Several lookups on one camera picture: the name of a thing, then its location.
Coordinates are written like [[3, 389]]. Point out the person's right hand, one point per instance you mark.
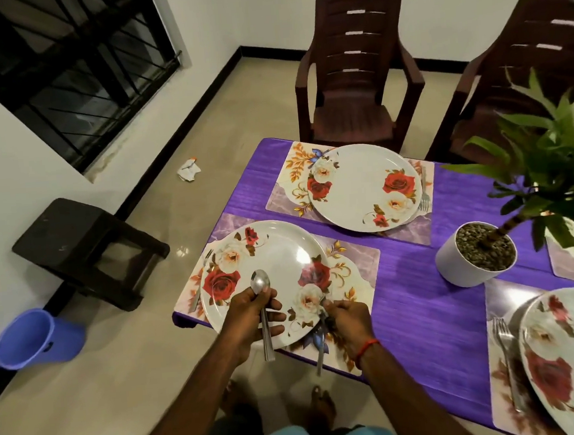
[[350, 329]]

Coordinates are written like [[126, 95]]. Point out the person's left hand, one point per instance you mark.
[[244, 322]]

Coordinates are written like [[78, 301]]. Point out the steel cutlery piece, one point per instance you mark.
[[320, 356]]

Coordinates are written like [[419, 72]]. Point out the person's left forearm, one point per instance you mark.
[[183, 411]]

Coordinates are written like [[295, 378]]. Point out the person's right forearm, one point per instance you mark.
[[411, 403]]

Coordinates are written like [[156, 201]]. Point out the person's left foot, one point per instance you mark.
[[232, 397]]

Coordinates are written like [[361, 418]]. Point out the person's foot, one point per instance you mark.
[[232, 397], [324, 405]]

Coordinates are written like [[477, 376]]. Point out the person's right foot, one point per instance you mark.
[[324, 405]]

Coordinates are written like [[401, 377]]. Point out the purple tablecloth table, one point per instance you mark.
[[432, 293]]

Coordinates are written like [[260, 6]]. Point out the red wrist thread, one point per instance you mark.
[[365, 348]]

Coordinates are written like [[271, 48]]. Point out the green plant in white pot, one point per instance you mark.
[[473, 255]]

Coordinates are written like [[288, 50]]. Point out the crumpled white paper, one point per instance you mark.
[[189, 169]]

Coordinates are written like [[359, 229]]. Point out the black stool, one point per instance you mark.
[[65, 232]]

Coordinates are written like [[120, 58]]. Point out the blue plastic bucket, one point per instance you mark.
[[39, 338]]

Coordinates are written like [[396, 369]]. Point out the brown plastic chair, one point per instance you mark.
[[539, 17], [359, 120]]

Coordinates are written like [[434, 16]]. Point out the black metal grille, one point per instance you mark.
[[57, 64]]

